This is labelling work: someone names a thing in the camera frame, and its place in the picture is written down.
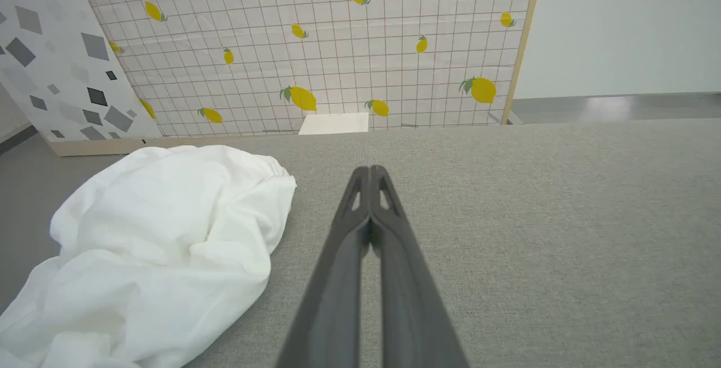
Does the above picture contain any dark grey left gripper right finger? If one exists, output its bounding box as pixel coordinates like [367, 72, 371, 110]
[371, 165, 470, 368]

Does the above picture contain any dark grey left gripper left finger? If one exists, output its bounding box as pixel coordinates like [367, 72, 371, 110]
[276, 166, 371, 368]

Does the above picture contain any white garment with braided trim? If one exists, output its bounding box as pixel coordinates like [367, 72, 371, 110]
[0, 144, 298, 368]

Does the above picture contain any grey fabric sofa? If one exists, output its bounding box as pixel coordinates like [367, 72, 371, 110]
[0, 119, 721, 368]

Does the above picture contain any white rectangular block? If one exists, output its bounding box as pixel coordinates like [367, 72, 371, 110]
[298, 112, 370, 136]

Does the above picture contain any lemon print grid panel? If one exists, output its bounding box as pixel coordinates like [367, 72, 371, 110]
[72, 0, 545, 139]

